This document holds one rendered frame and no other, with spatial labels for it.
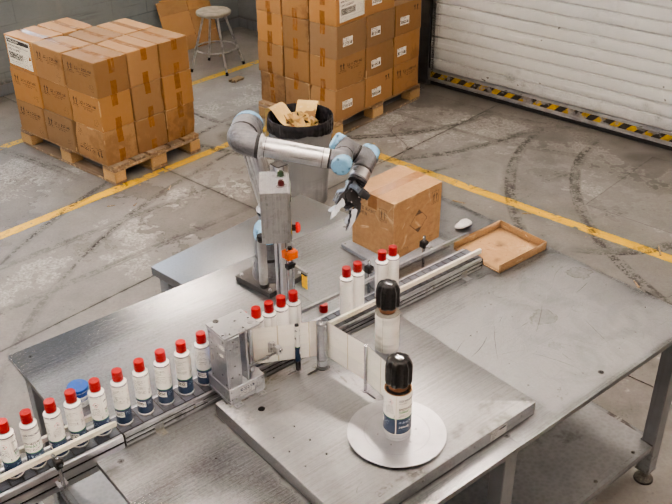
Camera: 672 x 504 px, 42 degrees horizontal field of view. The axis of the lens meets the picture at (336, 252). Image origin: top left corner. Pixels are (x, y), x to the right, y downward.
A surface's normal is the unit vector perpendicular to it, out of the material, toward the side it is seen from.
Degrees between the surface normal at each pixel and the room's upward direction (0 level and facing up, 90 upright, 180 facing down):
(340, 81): 91
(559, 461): 3
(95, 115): 90
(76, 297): 0
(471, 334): 0
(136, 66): 90
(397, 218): 90
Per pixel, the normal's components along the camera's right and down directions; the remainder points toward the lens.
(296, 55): -0.65, 0.33
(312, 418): -0.01, -0.86
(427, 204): 0.69, 0.36
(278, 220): 0.08, 0.51
